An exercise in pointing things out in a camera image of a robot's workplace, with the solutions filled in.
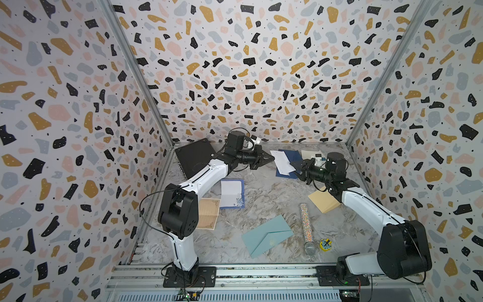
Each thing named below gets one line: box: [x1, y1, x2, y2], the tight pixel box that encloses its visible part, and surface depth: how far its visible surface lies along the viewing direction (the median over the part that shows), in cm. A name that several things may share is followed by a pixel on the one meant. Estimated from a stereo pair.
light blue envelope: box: [241, 213, 295, 259], surface depth 87 cm
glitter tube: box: [299, 202, 318, 256], surface depth 87 cm
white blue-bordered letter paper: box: [220, 179, 246, 209], surface depth 99 cm
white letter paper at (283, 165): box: [269, 150, 297, 177], surface depth 83 cm
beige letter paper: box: [196, 197, 221, 231], surface depth 94 cm
